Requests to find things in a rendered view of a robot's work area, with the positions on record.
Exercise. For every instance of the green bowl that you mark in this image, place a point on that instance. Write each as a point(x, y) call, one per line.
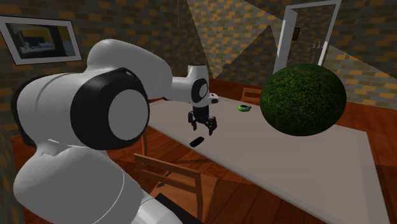
point(244, 107)

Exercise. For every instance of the white framed wall picture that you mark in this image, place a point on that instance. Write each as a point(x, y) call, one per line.
point(40, 40)

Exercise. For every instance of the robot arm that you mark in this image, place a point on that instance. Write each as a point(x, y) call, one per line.
point(77, 118)

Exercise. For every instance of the grey table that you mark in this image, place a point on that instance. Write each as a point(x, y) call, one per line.
point(294, 167)

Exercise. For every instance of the white door frame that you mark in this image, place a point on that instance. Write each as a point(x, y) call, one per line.
point(287, 34)

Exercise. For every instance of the dark green mossy ball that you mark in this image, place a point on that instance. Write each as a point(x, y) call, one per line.
point(302, 99)

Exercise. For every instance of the wooden chair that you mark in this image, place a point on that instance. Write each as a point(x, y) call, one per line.
point(173, 183)
point(251, 94)

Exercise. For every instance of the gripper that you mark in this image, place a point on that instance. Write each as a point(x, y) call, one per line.
point(201, 114)

